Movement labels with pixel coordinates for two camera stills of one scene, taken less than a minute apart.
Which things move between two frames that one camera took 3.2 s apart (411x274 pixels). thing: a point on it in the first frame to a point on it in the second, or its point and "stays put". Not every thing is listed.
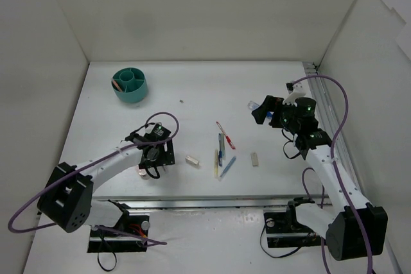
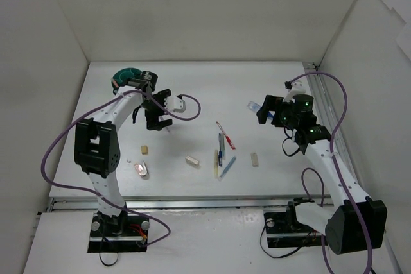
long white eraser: x=254 y=159 stays put
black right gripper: x=275 y=111 stays put
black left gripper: x=169 y=153 to x=155 y=117
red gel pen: x=228 y=138 stays put
